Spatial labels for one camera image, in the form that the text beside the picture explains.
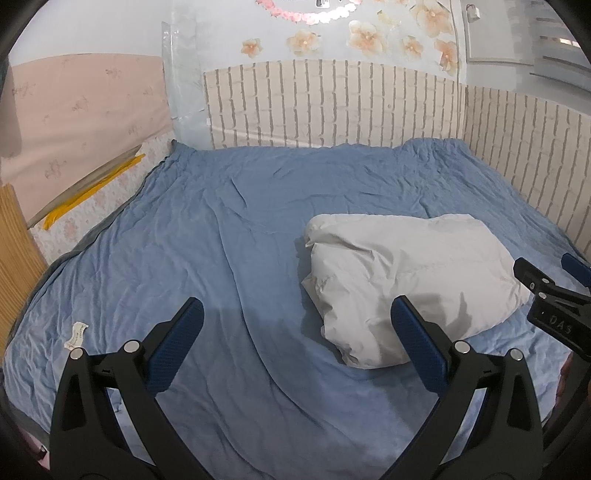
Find white blanket label tag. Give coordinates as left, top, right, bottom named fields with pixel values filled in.
left=66, top=322, right=89, bottom=348

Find white door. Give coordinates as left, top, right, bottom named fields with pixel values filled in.
left=457, top=0, right=529, bottom=65

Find white window frame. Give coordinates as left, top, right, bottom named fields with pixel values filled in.
left=522, top=0, right=591, bottom=93

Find wide brick pattern wall padding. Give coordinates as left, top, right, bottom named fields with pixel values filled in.
left=203, top=59, right=467, bottom=149

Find pink floral wall panel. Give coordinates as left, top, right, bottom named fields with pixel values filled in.
left=0, top=54, right=176, bottom=222

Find peach flower wall stickers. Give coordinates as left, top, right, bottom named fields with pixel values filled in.
left=240, top=0, right=462, bottom=77

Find floral mattress sheet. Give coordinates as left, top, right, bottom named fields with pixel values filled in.
left=30, top=138, right=174, bottom=266

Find beige wooden slat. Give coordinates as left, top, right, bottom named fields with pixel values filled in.
left=27, top=144, right=143, bottom=229

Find wooden bed board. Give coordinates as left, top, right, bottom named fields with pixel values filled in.
left=0, top=185, right=49, bottom=356

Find light grey padded jacket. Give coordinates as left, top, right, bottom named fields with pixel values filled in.
left=300, top=213, right=534, bottom=369

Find yellow strap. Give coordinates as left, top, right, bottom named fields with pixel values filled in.
left=44, top=154, right=146, bottom=230

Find blue bed blanket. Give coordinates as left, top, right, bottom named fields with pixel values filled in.
left=0, top=137, right=591, bottom=480

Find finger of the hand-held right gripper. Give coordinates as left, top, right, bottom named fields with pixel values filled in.
left=560, top=252, right=591, bottom=296
left=513, top=257, right=556, bottom=299

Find narrow brick pattern wall padding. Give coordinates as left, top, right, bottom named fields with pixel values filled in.
left=463, top=85, right=591, bottom=259

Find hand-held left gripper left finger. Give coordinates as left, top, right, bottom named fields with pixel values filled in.
left=50, top=296, right=218, bottom=480

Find clear plastic sheet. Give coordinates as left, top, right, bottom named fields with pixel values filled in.
left=159, top=9, right=213, bottom=151

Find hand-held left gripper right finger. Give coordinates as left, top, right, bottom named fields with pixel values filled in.
left=390, top=295, right=544, bottom=480

